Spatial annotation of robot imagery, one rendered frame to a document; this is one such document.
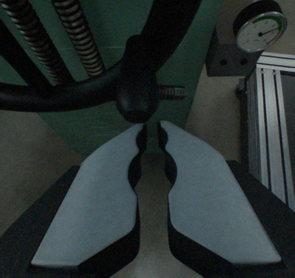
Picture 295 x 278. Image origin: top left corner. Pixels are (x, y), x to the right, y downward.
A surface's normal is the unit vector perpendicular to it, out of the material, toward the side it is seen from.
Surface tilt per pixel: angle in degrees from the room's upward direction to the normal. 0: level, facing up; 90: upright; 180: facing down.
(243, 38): 90
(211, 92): 0
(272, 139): 0
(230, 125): 0
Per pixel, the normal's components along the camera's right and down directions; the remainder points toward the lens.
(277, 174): -0.03, -0.44
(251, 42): 0.01, 0.90
